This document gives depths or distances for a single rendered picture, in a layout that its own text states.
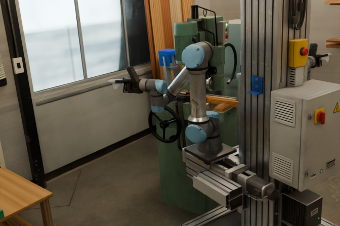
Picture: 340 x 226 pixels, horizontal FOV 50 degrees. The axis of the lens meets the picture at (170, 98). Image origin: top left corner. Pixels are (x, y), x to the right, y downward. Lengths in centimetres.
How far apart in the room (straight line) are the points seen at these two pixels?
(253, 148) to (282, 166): 24
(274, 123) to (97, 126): 251
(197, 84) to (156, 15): 249
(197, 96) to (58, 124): 209
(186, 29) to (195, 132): 97
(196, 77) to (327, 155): 76
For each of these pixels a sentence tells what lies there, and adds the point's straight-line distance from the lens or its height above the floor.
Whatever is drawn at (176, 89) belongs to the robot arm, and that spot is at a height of 118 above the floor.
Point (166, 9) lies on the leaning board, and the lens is 448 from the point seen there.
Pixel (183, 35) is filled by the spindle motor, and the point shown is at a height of 142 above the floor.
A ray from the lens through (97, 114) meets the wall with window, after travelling 399.
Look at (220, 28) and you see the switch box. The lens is 291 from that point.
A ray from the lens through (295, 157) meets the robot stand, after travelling 186.
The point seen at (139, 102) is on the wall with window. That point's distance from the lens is 440.
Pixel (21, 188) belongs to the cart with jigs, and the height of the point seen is 53.
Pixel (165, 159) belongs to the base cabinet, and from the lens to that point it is 299.
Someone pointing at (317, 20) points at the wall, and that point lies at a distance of 471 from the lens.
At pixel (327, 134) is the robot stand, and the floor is 101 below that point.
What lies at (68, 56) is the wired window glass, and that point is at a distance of 378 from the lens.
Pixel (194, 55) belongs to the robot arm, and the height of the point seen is 141.
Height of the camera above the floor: 172
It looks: 16 degrees down
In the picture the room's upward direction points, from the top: 3 degrees counter-clockwise
